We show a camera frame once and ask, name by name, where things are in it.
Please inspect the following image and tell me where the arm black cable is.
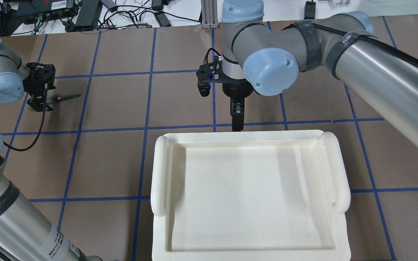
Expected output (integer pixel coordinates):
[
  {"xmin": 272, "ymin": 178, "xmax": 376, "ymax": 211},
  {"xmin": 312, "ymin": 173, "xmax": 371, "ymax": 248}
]
[
  {"xmin": 314, "ymin": 24, "xmax": 418, "ymax": 95},
  {"xmin": 0, "ymin": 76, "xmax": 48, "ymax": 152}
]

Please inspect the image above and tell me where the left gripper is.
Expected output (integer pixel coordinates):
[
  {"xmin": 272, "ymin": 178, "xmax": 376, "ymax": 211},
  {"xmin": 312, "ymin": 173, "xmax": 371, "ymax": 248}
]
[{"xmin": 26, "ymin": 87, "xmax": 53, "ymax": 112}]

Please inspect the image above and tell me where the aluminium frame post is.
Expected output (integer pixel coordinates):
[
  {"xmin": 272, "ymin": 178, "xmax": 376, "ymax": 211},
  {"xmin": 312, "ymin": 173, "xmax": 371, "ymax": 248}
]
[{"xmin": 201, "ymin": 0, "xmax": 219, "ymax": 29}]

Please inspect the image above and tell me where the black power adapter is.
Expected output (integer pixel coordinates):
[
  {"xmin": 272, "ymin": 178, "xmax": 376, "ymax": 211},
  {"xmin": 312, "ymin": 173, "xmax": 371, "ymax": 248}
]
[{"xmin": 303, "ymin": 0, "xmax": 316, "ymax": 20}]

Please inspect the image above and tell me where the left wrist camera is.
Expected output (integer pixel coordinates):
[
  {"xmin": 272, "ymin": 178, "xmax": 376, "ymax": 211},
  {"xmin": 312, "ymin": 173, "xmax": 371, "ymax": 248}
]
[{"xmin": 22, "ymin": 62, "xmax": 56, "ymax": 96}]

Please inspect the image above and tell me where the white plastic tray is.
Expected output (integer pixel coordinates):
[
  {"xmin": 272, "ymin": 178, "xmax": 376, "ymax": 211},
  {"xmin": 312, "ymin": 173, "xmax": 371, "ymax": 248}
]
[{"xmin": 150, "ymin": 129, "xmax": 351, "ymax": 261}]

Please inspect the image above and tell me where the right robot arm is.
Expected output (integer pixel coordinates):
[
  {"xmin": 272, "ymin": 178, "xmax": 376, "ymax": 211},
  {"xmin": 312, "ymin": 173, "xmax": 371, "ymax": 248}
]
[{"xmin": 222, "ymin": 0, "xmax": 418, "ymax": 148}]

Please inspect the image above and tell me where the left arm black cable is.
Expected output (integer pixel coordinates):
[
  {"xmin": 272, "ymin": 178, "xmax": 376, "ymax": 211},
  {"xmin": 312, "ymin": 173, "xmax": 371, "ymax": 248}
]
[{"xmin": 0, "ymin": 76, "xmax": 48, "ymax": 152}]

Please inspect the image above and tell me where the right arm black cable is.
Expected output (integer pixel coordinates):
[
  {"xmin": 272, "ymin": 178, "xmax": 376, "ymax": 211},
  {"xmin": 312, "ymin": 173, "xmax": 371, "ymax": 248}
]
[{"xmin": 314, "ymin": 24, "xmax": 418, "ymax": 95}]

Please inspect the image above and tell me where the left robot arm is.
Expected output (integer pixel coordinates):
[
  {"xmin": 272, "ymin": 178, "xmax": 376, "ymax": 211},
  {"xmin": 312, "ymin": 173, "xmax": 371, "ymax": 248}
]
[{"xmin": 0, "ymin": 38, "xmax": 100, "ymax": 261}]

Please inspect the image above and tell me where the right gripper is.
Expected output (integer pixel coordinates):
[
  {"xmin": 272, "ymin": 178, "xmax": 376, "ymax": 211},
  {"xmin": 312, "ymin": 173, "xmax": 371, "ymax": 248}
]
[{"xmin": 222, "ymin": 82, "xmax": 254, "ymax": 132}]

